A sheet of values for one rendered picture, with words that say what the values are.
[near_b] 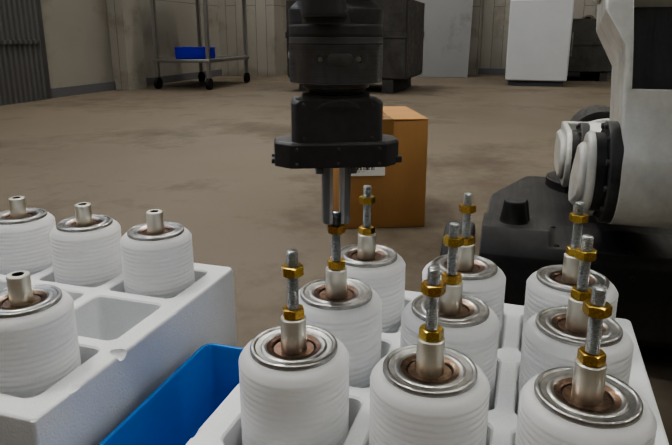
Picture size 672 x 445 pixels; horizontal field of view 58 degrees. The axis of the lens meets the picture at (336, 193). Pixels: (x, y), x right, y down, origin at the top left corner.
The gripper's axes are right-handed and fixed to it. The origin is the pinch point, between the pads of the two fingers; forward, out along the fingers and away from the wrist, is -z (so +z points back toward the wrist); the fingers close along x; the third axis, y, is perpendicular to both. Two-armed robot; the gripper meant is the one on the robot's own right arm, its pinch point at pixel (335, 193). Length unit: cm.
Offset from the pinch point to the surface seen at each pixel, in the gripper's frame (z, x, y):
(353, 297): -10.8, 1.7, -1.4
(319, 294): -11.0, -1.7, 0.2
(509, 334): -18.1, 20.3, 2.9
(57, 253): -14.0, -36.6, 23.7
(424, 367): -10.1, 5.6, -16.3
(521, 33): 17, 243, 567
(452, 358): -10.6, 8.4, -14.3
